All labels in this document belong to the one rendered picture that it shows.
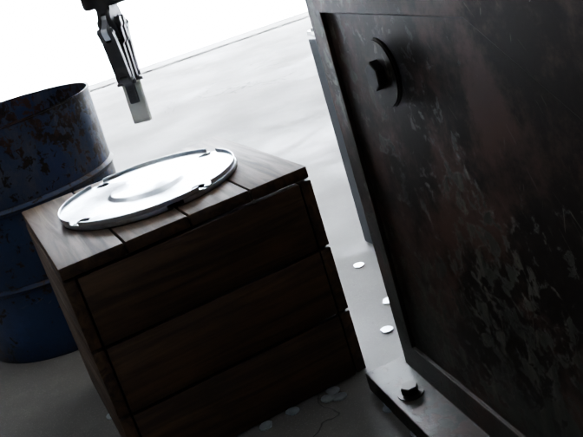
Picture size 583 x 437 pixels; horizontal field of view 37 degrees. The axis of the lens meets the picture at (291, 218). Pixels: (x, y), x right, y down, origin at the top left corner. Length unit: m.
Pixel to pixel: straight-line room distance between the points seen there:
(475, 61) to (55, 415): 1.07
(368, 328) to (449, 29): 0.79
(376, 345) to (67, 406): 0.57
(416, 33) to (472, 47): 0.10
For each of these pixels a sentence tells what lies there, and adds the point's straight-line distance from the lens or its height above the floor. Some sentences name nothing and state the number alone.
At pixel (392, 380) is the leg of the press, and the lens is 1.28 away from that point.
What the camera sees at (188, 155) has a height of 0.36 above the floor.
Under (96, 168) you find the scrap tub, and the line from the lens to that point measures 1.79.
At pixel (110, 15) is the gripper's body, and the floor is 0.62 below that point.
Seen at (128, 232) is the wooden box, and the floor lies 0.35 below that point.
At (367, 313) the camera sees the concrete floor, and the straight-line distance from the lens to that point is 1.55.
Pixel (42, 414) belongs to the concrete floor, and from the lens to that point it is 1.64.
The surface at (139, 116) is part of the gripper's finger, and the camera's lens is 1.49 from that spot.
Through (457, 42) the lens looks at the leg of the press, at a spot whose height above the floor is 0.54.
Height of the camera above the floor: 0.69
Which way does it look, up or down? 19 degrees down
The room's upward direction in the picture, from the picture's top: 17 degrees counter-clockwise
